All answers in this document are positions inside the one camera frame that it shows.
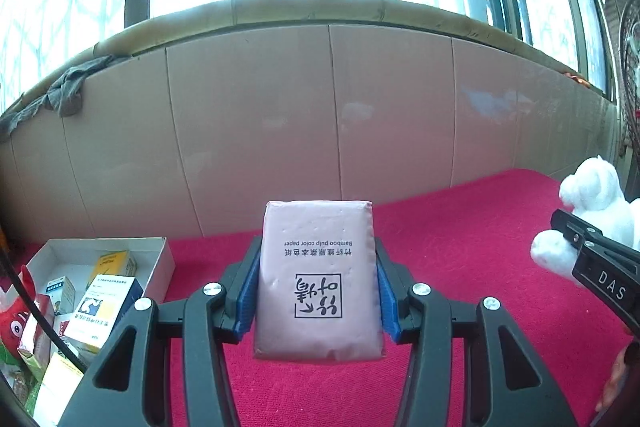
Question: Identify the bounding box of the red cloth mat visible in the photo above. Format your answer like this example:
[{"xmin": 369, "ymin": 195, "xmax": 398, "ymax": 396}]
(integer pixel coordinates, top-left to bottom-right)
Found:
[{"xmin": 4, "ymin": 168, "xmax": 640, "ymax": 427}]

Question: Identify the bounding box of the white cardboard tray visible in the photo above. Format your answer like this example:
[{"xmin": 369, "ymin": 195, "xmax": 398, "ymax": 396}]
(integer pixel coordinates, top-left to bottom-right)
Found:
[{"xmin": 0, "ymin": 235, "xmax": 177, "ymax": 427}]

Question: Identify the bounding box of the white liquid sealer box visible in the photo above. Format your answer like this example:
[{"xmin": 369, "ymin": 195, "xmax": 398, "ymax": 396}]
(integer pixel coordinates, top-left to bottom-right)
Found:
[{"xmin": 17, "ymin": 294, "xmax": 54, "ymax": 381}]

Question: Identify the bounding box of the red chili plush toy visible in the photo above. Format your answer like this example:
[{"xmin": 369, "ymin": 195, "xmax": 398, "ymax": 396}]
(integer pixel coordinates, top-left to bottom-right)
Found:
[{"xmin": 0, "ymin": 265, "xmax": 36, "ymax": 360}]

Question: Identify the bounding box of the pink tissue pack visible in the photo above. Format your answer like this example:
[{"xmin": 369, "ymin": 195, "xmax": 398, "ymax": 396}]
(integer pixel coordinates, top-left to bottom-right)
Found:
[{"xmin": 254, "ymin": 200, "xmax": 385, "ymax": 363}]

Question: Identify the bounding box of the blue white medicine box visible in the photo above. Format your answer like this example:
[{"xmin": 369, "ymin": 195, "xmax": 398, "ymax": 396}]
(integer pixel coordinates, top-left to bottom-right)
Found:
[{"xmin": 65, "ymin": 274, "xmax": 142, "ymax": 353}]

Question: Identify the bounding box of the yellow medicine box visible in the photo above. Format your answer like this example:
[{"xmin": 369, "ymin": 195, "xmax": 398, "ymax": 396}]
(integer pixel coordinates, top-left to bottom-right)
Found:
[{"xmin": 87, "ymin": 251, "xmax": 137, "ymax": 287}]

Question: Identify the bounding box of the yellow white box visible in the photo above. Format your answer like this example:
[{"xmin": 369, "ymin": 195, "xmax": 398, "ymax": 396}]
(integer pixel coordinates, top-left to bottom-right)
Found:
[{"xmin": 34, "ymin": 353, "xmax": 84, "ymax": 427}]

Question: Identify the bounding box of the white blue small box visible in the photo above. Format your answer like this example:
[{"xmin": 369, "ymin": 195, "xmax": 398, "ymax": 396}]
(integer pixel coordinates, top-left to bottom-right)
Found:
[{"xmin": 44, "ymin": 275, "xmax": 76, "ymax": 315}]

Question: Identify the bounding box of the grey rag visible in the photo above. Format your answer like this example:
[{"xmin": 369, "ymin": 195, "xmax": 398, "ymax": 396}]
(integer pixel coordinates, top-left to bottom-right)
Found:
[{"xmin": 1, "ymin": 54, "xmax": 129, "ymax": 143}]

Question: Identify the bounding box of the white plush toy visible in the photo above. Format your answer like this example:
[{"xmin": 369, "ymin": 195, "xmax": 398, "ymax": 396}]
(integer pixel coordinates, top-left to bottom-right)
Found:
[{"xmin": 530, "ymin": 156, "xmax": 639, "ymax": 280}]

